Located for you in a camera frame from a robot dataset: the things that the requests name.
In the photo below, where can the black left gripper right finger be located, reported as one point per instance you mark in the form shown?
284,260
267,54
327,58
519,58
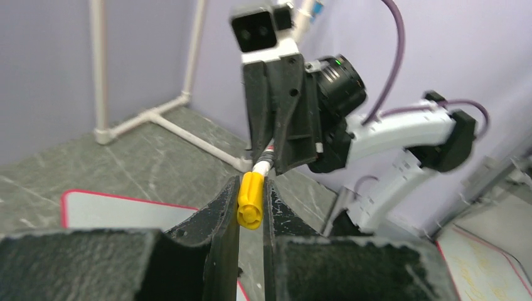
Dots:
301,264

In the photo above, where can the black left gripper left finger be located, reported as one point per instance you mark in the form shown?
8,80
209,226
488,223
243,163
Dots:
84,264

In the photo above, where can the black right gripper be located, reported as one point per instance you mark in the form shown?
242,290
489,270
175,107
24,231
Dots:
340,91

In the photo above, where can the yellow whiteboard marker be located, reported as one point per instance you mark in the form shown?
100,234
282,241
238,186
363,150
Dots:
266,160

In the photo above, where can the yellow marker cap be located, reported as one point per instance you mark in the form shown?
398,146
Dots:
250,201

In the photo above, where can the red-framed whiteboard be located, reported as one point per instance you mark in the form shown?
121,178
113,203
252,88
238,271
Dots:
124,212
480,270

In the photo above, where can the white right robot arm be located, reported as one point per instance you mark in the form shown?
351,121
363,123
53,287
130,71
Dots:
432,139

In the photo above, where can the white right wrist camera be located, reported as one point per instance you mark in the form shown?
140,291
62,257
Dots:
263,31

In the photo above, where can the white PVC pipe frame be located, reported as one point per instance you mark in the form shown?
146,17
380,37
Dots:
150,57

